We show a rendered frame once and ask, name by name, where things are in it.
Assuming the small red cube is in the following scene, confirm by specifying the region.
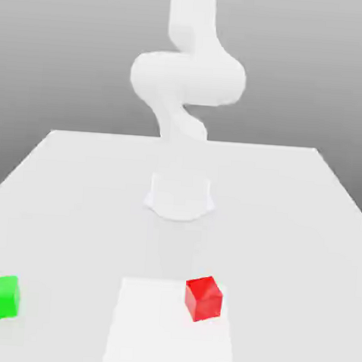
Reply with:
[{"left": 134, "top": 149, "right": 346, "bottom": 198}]
[{"left": 183, "top": 273, "right": 225, "bottom": 325}]

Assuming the small green cube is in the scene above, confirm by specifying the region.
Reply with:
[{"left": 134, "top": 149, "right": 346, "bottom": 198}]
[{"left": 0, "top": 273, "right": 23, "bottom": 323}]

